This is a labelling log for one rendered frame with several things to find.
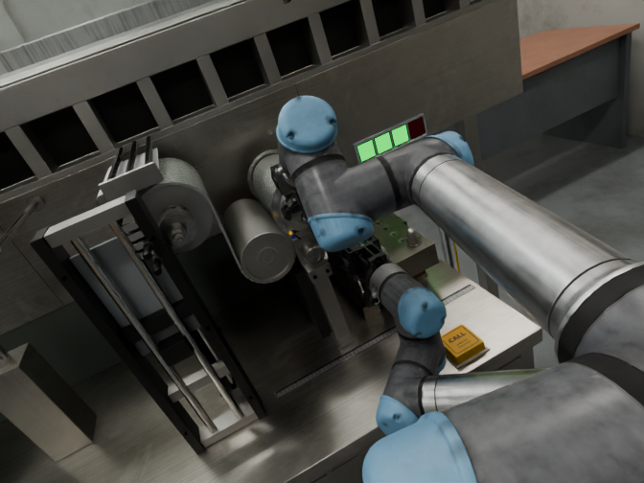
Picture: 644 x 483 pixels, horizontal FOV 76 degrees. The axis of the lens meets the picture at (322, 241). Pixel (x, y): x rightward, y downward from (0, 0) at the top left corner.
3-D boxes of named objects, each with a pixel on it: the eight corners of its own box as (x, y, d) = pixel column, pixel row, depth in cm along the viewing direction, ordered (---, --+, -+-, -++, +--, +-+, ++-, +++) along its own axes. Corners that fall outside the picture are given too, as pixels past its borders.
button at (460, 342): (457, 365, 84) (456, 357, 82) (437, 345, 90) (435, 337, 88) (485, 349, 85) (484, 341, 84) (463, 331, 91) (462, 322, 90)
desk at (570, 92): (632, 146, 305) (640, 22, 264) (460, 233, 280) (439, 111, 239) (546, 130, 373) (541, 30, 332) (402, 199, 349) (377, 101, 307)
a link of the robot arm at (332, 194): (406, 216, 49) (371, 136, 51) (319, 250, 48) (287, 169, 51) (397, 230, 56) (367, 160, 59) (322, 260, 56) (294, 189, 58)
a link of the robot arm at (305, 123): (290, 159, 48) (266, 99, 50) (289, 192, 59) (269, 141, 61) (351, 140, 50) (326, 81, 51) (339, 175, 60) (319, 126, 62)
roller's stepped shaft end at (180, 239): (174, 255, 70) (166, 240, 68) (173, 241, 75) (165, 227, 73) (193, 246, 70) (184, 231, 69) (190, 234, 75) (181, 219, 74)
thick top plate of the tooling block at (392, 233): (384, 291, 100) (379, 272, 97) (324, 233, 134) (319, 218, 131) (439, 263, 102) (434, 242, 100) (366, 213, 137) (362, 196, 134)
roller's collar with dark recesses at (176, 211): (169, 252, 75) (151, 223, 72) (168, 241, 80) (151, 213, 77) (201, 238, 76) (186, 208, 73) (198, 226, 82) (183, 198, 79)
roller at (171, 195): (159, 264, 82) (121, 203, 75) (157, 222, 103) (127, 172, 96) (224, 234, 84) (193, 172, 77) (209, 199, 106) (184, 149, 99)
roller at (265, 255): (254, 291, 91) (231, 247, 85) (234, 247, 112) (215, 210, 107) (302, 267, 93) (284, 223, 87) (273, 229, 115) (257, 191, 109)
